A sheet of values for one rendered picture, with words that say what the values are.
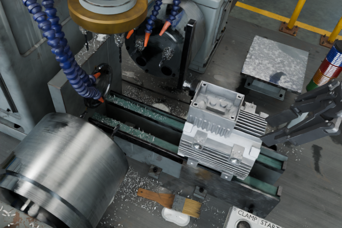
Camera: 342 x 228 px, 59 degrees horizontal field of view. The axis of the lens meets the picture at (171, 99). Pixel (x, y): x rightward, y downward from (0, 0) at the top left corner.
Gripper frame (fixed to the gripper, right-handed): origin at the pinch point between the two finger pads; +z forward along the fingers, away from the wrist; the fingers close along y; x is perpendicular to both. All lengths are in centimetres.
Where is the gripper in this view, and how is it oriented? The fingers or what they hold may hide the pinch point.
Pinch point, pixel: (277, 127)
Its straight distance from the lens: 71.8
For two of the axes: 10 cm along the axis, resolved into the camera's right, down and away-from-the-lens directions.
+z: -5.4, 3.9, 7.5
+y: -3.9, 6.7, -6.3
